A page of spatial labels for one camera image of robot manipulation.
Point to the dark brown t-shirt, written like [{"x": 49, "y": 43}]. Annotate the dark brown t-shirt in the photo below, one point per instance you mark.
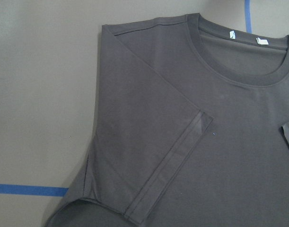
[{"x": 192, "y": 130}]

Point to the white neck label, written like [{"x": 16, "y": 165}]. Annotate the white neck label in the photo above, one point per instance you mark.
[{"x": 262, "y": 41}]

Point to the blue tape strip crosswise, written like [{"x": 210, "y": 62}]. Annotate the blue tape strip crosswise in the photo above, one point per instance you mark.
[{"x": 32, "y": 190}]

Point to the blue tape strip lengthwise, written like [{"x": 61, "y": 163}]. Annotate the blue tape strip lengthwise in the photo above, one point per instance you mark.
[{"x": 248, "y": 24}]

